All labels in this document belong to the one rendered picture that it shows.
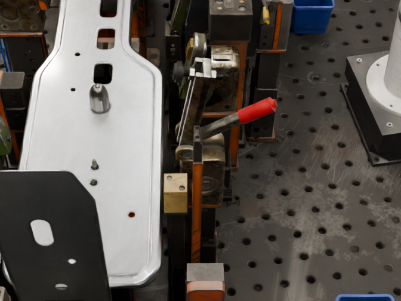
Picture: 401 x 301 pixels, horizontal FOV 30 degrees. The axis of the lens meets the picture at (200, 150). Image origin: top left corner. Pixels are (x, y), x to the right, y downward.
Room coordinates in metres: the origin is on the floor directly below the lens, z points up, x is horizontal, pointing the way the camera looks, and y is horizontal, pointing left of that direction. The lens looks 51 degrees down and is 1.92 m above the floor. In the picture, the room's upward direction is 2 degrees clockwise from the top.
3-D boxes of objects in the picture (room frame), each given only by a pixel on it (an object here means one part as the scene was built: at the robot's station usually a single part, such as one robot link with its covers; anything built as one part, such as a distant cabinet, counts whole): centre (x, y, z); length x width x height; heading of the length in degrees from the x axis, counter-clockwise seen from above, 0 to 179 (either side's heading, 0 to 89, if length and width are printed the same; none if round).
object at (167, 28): (1.03, 0.06, 0.84); 0.04 x 0.03 x 0.29; 2
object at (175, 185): (0.63, 0.03, 0.88); 0.04 x 0.04 x 0.36; 2
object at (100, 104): (0.83, 0.17, 1.02); 0.03 x 0.03 x 0.07
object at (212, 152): (0.71, 0.00, 0.88); 0.07 x 0.06 x 0.35; 92
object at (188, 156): (0.68, 0.02, 1.06); 0.03 x 0.01 x 0.03; 92
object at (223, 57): (0.88, -0.02, 0.88); 0.11 x 0.09 x 0.37; 92
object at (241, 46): (0.95, -0.04, 0.91); 0.07 x 0.05 x 0.42; 92
